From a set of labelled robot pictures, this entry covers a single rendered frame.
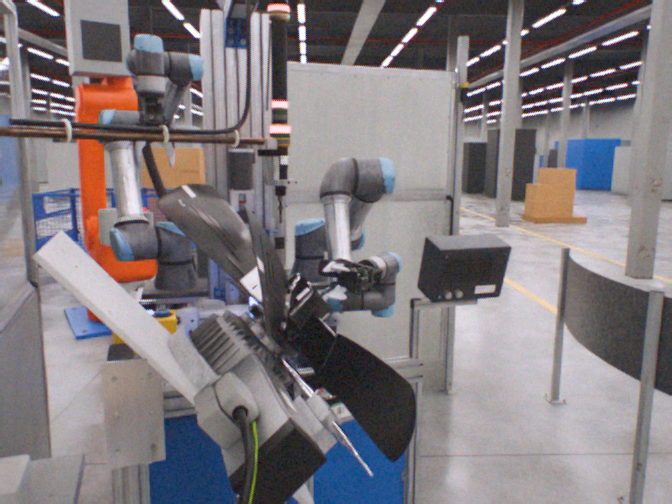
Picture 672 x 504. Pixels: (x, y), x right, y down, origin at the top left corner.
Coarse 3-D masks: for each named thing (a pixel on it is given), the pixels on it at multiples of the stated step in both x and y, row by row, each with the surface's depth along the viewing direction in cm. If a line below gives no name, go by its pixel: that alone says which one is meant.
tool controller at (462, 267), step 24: (432, 240) 177; (456, 240) 178; (480, 240) 180; (432, 264) 176; (456, 264) 174; (480, 264) 177; (504, 264) 180; (432, 288) 176; (456, 288) 178; (480, 288) 181
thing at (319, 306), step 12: (300, 276) 114; (300, 288) 112; (312, 288) 112; (300, 300) 111; (312, 300) 112; (324, 300) 113; (252, 312) 112; (288, 312) 111; (300, 312) 111; (312, 312) 112; (324, 312) 113; (264, 324) 109; (288, 324) 112; (300, 324) 111; (276, 336) 109; (288, 336) 112; (288, 348) 110
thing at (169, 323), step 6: (174, 312) 156; (156, 318) 150; (162, 318) 150; (168, 318) 150; (174, 318) 150; (162, 324) 148; (168, 324) 149; (174, 324) 149; (168, 330) 149; (174, 330) 150; (114, 336) 145; (114, 342) 145; (120, 342) 146
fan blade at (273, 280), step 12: (252, 216) 90; (252, 228) 87; (252, 240) 85; (264, 240) 92; (264, 252) 90; (276, 252) 100; (264, 264) 88; (276, 264) 97; (264, 276) 86; (276, 276) 95; (264, 288) 84; (276, 288) 95; (288, 288) 105; (264, 300) 82; (276, 300) 96; (264, 312) 82; (276, 312) 96; (276, 324) 97
